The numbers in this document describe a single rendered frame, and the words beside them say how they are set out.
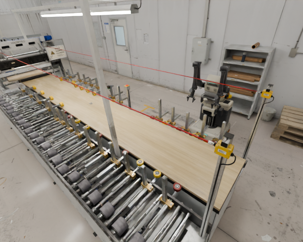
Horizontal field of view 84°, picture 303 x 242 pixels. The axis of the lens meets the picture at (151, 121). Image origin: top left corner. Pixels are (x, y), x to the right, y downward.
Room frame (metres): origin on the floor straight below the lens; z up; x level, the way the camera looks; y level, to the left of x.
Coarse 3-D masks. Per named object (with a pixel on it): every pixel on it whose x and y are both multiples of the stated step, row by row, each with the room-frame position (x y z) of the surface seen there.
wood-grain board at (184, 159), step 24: (48, 96) 3.29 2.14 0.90; (72, 96) 3.22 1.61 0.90; (96, 96) 3.15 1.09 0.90; (96, 120) 2.25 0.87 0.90; (120, 120) 2.21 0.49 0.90; (144, 120) 2.17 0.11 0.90; (120, 144) 1.64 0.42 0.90; (144, 144) 1.61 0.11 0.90; (168, 144) 1.59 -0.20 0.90; (192, 144) 1.56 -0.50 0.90; (168, 168) 1.21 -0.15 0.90; (192, 168) 1.19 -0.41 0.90; (240, 168) 1.15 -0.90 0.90; (192, 192) 0.91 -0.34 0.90
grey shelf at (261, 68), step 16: (224, 48) 3.88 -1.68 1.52; (240, 48) 3.65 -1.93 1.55; (256, 48) 3.57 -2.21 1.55; (272, 48) 3.49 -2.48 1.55; (224, 64) 4.04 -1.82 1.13; (240, 64) 3.60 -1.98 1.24; (256, 64) 3.48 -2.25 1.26; (240, 80) 3.56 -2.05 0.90; (240, 96) 3.53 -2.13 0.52; (256, 96) 3.28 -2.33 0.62; (240, 112) 3.43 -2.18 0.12
